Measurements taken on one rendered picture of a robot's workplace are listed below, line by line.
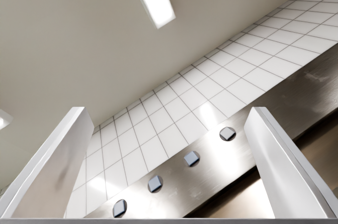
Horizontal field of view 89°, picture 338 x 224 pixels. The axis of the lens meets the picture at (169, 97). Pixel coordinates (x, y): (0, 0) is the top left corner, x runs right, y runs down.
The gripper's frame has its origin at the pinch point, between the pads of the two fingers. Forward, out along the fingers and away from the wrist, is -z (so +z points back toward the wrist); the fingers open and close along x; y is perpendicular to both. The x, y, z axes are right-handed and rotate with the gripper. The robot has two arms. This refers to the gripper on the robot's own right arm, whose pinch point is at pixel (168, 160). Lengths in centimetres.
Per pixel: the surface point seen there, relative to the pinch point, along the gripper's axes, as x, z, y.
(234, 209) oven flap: -20, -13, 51
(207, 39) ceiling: -24, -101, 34
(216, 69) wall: -27, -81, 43
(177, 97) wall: -5, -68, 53
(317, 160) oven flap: -44, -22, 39
